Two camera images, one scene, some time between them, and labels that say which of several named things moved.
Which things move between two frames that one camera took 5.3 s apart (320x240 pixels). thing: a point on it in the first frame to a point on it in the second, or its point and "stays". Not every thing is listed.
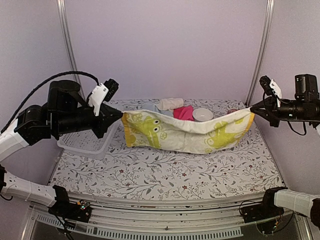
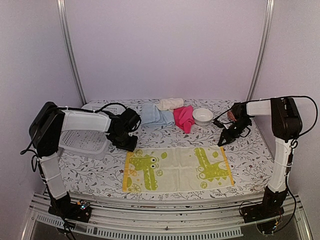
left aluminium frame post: (63, 11) stays
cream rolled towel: (170, 103) stays
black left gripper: (106, 119) to (130, 148)
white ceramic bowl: (202, 114) stays
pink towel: (186, 113) stays
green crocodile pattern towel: (158, 130) to (176, 169)
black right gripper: (271, 114) to (229, 137)
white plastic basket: (87, 143) stays
